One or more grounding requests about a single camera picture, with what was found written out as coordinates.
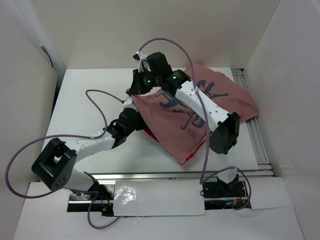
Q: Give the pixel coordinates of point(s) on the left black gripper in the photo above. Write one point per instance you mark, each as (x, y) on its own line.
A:
(141, 125)

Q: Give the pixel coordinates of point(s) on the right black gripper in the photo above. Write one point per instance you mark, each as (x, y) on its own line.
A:
(136, 88)

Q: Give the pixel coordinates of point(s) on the pink red patterned pillowcase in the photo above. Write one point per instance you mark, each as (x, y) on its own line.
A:
(179, 128)

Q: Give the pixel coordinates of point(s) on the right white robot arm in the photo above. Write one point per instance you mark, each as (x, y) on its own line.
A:
(222, 128)

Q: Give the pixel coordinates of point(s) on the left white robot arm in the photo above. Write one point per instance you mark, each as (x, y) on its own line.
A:
(55, 166)

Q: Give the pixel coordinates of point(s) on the white cover plate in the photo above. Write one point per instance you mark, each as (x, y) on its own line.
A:
(153, 198)

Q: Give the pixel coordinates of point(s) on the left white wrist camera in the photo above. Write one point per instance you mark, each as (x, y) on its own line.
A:
(129, 103)

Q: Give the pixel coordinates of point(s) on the aluminium side rail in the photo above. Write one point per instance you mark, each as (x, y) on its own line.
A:
(265, 168)

